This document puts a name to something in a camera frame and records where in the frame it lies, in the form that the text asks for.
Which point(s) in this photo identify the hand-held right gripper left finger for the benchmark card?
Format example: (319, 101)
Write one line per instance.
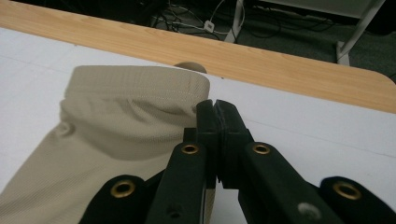
(186, 180)

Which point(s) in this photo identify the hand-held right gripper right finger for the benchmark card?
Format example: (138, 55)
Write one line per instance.
(264, 180)

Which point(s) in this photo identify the beige pants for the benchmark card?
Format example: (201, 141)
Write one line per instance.
(109, 130)

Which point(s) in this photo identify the white foam board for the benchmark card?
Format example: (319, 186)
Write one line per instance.
(311, 130)

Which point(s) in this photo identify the white power adapter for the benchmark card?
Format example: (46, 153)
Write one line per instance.
(209, 26)

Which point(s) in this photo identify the white metal desk frame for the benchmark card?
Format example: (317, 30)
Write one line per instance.
(342, 54)

